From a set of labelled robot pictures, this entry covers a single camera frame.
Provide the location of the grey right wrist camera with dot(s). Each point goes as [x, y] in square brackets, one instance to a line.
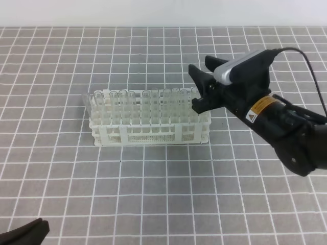
[244, 68]

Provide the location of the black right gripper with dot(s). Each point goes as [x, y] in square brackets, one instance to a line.
[214, 95]

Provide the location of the grey grid tablecloth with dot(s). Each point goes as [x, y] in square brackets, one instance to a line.
[231, 190]

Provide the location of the white plastic test tube rack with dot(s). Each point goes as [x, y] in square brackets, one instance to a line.
[138, 134]

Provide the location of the clear leaning test tube left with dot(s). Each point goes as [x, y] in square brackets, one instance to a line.
[86, 98]

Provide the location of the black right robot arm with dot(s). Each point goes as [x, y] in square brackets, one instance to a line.
[297, 135]

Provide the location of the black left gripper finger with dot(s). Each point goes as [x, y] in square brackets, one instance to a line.
[32, 233]

